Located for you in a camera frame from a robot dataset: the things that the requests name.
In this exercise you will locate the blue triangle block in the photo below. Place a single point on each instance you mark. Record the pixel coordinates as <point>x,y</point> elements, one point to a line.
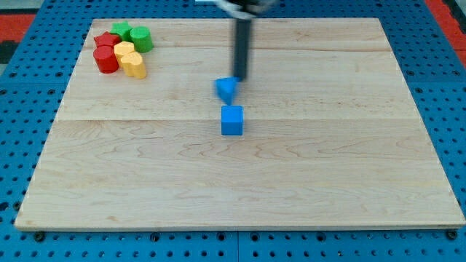
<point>226,89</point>

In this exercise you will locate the yellow heart block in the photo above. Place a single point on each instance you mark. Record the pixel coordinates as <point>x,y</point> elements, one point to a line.
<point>133,65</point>

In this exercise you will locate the blue cube block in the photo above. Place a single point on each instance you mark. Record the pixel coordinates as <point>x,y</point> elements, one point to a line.
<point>231,120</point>

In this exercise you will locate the wooden board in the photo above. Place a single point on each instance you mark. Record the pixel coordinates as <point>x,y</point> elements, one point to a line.
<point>332,138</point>

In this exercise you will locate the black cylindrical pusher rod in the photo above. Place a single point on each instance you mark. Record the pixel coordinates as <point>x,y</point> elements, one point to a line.
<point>242,29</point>

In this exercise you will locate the green cylinder block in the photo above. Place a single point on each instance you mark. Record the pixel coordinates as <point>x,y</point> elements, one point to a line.
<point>141,37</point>

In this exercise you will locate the yellow hexagon block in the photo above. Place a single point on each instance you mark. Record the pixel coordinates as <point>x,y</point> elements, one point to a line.
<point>123,48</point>

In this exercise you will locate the red cylinder block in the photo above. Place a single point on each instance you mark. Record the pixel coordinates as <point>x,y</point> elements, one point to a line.
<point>105,59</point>

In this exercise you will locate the green star block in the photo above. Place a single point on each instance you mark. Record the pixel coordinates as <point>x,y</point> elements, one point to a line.
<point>122,30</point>

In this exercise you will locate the red star block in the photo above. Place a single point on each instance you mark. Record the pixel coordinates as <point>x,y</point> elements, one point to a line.
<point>107,39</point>

